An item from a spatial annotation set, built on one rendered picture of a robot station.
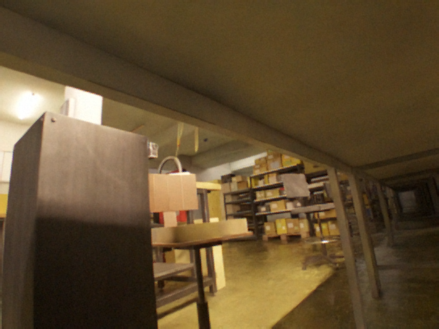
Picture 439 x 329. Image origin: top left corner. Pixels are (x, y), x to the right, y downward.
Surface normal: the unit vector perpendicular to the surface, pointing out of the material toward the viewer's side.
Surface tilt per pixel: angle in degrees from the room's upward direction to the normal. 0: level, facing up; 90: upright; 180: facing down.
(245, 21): 180
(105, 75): 90
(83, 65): 90
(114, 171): 90
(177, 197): 90
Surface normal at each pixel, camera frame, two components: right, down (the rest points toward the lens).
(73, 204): 0.81, -0.24
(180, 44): 0.11, 0.96
